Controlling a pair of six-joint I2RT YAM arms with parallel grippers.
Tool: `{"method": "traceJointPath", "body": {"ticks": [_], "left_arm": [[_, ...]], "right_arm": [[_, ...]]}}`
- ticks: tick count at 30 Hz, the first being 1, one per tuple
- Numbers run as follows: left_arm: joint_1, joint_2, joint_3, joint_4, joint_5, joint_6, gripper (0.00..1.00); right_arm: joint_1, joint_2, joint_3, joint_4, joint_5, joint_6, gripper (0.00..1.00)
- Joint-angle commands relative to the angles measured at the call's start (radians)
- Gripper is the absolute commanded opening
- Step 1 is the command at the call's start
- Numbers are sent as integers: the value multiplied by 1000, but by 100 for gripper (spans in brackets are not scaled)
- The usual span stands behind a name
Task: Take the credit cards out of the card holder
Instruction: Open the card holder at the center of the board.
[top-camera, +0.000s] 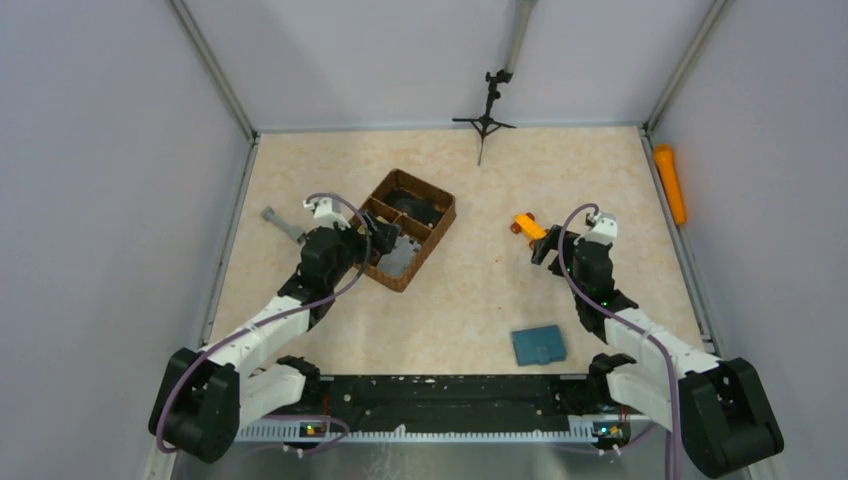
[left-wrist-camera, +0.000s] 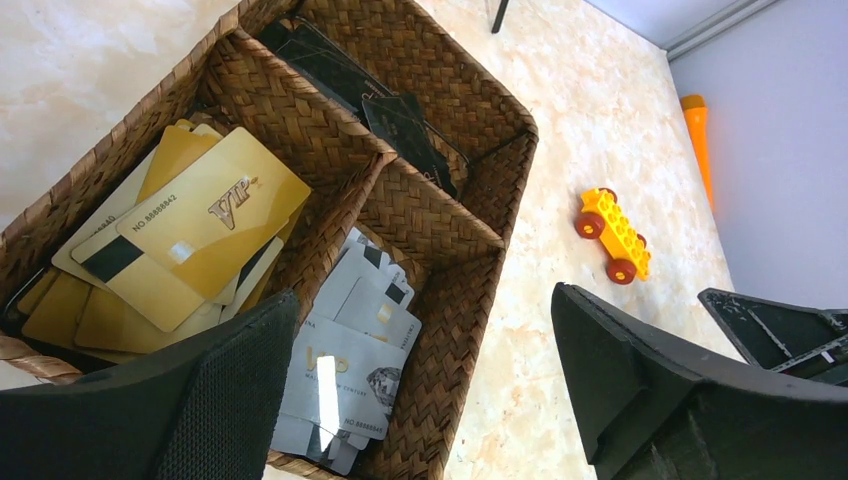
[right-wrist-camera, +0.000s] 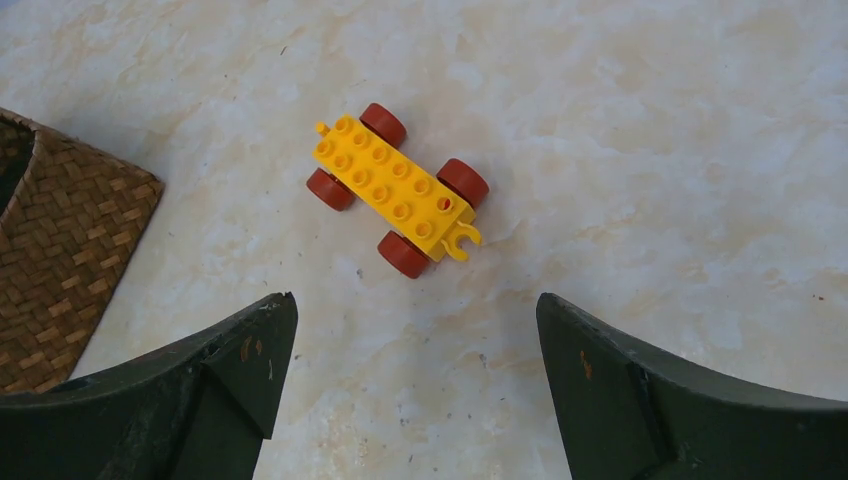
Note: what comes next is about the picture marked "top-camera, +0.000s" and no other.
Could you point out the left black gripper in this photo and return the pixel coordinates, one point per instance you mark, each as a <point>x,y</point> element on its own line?
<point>382,235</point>

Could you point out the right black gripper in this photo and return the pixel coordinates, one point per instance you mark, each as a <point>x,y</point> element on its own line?
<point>544,246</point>

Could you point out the grey card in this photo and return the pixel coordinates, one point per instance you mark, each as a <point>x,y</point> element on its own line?
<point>395,263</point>

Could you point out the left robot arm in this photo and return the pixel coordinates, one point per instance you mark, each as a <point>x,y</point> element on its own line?
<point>207,395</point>

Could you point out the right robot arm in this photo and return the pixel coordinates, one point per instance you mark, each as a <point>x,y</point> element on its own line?
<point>716,410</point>

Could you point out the orange toy car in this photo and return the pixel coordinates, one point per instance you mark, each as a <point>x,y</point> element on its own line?
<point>524,223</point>

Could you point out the grey plastic dumbbell part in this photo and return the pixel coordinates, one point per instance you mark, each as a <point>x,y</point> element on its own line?
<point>295,233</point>

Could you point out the black mini tripod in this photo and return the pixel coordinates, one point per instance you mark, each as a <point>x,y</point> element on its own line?
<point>486,124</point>

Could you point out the orange flashlight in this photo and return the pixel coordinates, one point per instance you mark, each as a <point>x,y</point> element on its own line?
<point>663,157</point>

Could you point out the grey vertical pole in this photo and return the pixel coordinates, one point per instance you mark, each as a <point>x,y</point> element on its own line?
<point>524,9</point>

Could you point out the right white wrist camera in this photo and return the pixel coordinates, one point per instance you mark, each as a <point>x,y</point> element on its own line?
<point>602,228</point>

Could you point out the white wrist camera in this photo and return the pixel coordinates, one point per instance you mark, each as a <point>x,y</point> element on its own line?
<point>602,228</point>
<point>327,213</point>

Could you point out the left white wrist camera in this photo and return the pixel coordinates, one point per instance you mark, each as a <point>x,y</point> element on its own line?
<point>327,213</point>

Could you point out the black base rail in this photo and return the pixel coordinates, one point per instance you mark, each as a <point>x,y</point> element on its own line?
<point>555,404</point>

